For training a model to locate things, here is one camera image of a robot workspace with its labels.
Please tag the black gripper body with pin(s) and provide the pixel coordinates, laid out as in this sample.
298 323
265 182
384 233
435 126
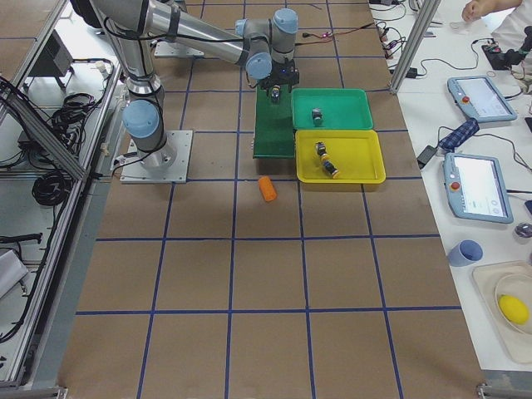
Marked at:
276 79

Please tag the green push button switch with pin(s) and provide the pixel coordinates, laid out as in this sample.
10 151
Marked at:
317 116

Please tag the yellow push button switch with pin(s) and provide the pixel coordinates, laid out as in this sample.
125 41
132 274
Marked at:
321 151

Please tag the orange cylinder labelled 4680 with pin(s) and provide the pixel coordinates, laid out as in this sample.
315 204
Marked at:
267 189

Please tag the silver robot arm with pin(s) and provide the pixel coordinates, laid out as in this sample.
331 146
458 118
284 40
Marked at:
262 48

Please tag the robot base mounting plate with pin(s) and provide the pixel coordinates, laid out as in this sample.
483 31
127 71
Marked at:
168 165

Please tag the person's bare hand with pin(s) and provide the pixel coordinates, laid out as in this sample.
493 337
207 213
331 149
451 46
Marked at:
475 10

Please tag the green conveyor belt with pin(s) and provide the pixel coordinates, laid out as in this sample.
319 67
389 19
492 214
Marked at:
273 131

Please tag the green plastic tray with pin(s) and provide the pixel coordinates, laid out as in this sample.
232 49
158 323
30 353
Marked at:
343 109

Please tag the yellow plastic tray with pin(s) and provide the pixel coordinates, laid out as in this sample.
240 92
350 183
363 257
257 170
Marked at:
356 153

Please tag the black power adapter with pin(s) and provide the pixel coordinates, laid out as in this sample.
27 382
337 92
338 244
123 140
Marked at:
425 156

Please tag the folded blue plaid umbrella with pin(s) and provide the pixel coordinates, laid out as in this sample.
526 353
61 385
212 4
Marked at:
459 135

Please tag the upper blue teach pendant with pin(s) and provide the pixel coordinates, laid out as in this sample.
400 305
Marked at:
478 97

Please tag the blue teach pendant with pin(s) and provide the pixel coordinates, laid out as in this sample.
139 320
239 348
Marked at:
475 188
478 97

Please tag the lower blue teach pendant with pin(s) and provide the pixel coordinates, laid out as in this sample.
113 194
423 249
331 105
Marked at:
475 188

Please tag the blue plastic cup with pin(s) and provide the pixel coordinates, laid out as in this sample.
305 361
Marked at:
465 253

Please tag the white bowl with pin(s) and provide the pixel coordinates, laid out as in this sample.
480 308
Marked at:
517 285

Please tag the yellow lemon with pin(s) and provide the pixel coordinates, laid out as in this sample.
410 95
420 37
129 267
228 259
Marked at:
513 309

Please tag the aluminium frame post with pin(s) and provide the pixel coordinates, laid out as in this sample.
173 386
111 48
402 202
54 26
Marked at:
424 17

